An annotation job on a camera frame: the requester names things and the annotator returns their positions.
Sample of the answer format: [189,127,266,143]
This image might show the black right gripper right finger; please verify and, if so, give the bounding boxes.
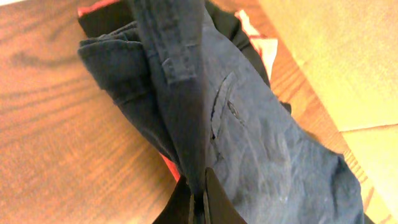
[203,167,246,224]

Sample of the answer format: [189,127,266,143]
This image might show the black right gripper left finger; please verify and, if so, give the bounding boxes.
[153,177,194,224]

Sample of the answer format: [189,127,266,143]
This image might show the navy blue shorts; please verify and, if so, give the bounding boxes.
[78,1,365,223]

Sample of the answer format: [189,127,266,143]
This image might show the black garment with red trim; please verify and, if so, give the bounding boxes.
[78,1,291,184]

